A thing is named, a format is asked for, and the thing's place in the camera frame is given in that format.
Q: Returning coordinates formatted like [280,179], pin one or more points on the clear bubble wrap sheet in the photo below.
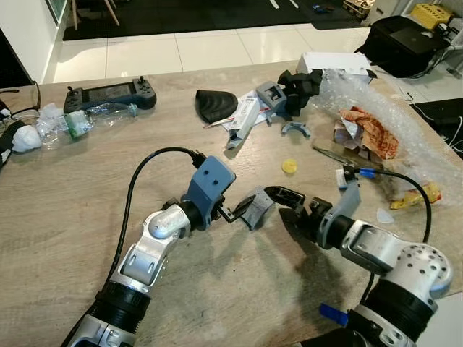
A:
[419,137]

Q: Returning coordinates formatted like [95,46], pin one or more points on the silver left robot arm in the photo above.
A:
[148,256]

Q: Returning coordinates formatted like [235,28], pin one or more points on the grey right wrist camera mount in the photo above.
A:
[346,210]

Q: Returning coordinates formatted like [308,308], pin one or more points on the wooden chair legs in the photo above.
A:
[74,11]

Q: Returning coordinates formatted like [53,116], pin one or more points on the white flat box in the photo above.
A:
[340,63]

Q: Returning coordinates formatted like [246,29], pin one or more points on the white crumpled tissue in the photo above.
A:
[25,137]

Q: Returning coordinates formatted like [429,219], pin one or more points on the black plastic gripper part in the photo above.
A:
[300,90]

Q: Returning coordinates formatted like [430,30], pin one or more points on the grey printed bracket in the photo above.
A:
[273,97]

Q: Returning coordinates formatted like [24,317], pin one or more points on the black ribbed fan-shaped pad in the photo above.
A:
[215,105]

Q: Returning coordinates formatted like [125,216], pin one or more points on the yellow plastic crate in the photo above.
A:
[432,14]

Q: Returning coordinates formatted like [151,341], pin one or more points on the black floor mat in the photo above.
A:
[438,119]

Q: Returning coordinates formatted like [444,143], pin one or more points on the small clear plastic piece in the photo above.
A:
[385,216]

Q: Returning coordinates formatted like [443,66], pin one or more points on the grey printed plastic part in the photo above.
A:
[260,210]

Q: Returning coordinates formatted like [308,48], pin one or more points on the dark flat strip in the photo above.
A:
[336,155]

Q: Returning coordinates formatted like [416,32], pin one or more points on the yellow crumpled wrapper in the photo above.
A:
[419,195]

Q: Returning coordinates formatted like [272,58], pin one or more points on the yellow bottle cap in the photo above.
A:
[289,166]

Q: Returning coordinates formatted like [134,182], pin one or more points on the dark handheld remote controller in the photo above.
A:
[108,94]

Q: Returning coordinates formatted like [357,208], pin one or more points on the orange crumpled wrapper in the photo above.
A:
[372,134]

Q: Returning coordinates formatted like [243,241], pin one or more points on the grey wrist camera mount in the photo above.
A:
[346,210]
[210,181]

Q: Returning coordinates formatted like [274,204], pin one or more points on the white carton with red print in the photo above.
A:
[242,123]

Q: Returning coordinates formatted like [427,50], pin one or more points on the black carpet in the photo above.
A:
[181,14]

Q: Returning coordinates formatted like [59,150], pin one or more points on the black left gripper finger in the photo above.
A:
[246,202]
[241,217]

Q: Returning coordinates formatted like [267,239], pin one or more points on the grey arc-shaped clamp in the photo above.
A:
[284,129]

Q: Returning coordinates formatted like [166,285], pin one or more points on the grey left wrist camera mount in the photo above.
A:
[210,181]

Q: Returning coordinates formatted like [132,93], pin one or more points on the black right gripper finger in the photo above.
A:
[286,195]
[293,215]

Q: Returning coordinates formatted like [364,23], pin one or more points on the crushed clear plastic bottle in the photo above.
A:
[94,119]

